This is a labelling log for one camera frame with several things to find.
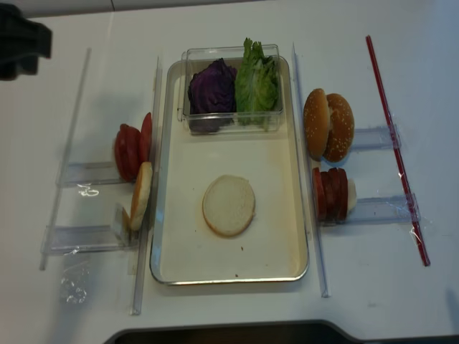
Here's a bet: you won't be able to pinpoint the clear rail under patties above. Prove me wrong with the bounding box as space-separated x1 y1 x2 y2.
319 193 420 226

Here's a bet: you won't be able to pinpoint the green lettuce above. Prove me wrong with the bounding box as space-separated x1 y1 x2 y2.
235 38 279 129

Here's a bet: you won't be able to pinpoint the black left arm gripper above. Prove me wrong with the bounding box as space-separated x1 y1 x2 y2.
1 6 52 81

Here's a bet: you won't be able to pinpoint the front sesame bun top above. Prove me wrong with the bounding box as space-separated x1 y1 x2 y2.
323 93 354 163

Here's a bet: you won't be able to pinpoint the clear rail under bun bottoms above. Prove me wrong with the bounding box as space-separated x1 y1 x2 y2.
41 225 138 255

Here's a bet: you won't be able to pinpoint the middle meat patty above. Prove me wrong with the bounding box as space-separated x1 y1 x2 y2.
321 169 340 221

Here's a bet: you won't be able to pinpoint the bun slice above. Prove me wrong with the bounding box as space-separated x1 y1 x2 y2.
130 161 153 231
202 175 255 237

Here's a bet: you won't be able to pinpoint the rear sesame bun top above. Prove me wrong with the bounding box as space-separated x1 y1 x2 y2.
303 88 330 161

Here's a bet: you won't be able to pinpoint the inner meat patty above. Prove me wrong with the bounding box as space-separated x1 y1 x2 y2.
336 168 349 221

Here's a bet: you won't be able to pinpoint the clear rail under tomatoes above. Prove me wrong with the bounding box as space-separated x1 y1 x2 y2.
56 161 125 188

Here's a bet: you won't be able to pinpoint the clear plastic vegetable box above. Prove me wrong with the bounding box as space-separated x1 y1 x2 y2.
178 38 283 135

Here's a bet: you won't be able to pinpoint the clear long right guide rail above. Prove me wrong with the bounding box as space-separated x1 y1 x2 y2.
292 43 331 299

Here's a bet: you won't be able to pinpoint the outer meat patty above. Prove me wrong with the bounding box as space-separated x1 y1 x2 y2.
312 168 327 221

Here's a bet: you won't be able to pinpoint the meat patty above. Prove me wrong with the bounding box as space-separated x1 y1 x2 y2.
336 168 349 221
321 169 340 221
312 168 327 221

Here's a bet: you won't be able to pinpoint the clear far left strip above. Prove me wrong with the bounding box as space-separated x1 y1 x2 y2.
39 47 92 271

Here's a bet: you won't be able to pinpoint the white pusher block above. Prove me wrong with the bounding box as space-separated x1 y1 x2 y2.
347 178 357 213

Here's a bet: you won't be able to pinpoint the red strip on table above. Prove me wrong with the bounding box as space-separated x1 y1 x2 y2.
366 35 430 267

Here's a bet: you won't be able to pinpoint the sesame bun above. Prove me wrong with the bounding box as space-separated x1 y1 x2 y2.
323 93 354 163
303 88 330 161

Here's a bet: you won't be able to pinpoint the clear rail under buns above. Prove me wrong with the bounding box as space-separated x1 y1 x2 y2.
351 125 401 152

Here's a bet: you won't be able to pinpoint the single tomato slice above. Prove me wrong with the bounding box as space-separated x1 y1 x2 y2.
138 113 152 163

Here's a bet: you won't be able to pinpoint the purple cabbage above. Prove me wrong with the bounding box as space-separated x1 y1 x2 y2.
188 58 237 133

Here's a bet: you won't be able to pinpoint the tomato slices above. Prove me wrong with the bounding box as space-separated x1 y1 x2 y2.
114 123 141 182

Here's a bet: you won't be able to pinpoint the metal tray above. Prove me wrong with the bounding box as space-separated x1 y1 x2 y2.
150 61 308 285

